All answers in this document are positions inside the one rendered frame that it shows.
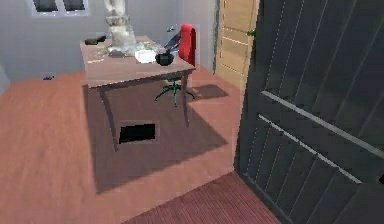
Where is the light wooden door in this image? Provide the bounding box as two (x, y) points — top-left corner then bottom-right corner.
(214, 0), (261, 90)

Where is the brown wooden desk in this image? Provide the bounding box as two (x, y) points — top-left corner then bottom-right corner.
(79, 35), (197, 153)

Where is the black floor box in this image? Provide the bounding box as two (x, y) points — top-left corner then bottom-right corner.
(118, 123), (157, 145)

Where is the pale stone sculpture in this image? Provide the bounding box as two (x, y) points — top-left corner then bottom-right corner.
(103, 0), (138, 57)

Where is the dark grey panelled door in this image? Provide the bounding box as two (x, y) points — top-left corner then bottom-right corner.
(234, 0), (384, 224)

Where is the black desk lamp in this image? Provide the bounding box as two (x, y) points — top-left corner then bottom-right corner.
(154, 23), (183, 67)

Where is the black flat object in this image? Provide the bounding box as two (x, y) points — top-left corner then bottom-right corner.
(84, 35), (107, 46)

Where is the red office chair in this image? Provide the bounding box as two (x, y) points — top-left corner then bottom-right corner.
(154, 23), (198, 107)

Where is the white framed window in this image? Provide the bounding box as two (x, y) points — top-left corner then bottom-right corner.
(29, 0), (91, 17)

